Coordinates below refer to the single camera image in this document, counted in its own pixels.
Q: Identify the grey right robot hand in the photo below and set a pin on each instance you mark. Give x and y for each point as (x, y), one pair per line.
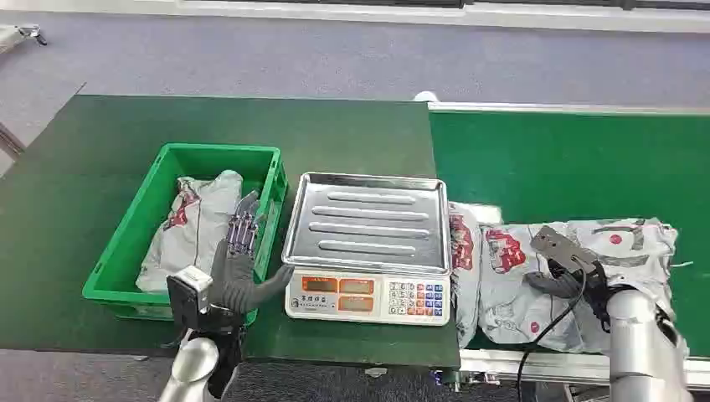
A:
(563, 252)

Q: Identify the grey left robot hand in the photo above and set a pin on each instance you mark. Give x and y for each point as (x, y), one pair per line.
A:
(236, 277)

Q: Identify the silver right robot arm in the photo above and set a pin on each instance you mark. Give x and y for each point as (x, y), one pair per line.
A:
(643, 344)

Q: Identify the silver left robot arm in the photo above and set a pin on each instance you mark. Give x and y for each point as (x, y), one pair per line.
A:
(191, 366)

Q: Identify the grey parcel bag red print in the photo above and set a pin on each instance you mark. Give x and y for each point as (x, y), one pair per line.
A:
(194, 233)

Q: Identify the large grey parcel bag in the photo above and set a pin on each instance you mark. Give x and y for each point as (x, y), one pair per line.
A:
(516, 310)

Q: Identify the bright green conveyor belt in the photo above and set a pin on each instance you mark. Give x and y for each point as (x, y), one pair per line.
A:
(571, 166)

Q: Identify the narrow grey parcel bag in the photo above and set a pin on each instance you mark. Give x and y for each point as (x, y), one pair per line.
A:
(463, 277)

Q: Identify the green plastic crate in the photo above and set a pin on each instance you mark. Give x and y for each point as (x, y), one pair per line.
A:
(133, 244)

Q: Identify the electronic scale with steel tray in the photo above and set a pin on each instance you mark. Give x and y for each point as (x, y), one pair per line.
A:
(366, 233)

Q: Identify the dark green table mat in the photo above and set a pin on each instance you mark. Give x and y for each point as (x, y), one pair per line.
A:
(83, 183)

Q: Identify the white round object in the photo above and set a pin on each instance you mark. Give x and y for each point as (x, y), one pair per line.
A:
(426, 96)

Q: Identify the grey cart with black wheel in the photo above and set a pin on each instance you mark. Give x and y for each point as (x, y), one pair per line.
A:
(16, 36)

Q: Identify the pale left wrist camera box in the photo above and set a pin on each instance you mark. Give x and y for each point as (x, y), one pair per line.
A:
(188, 291)

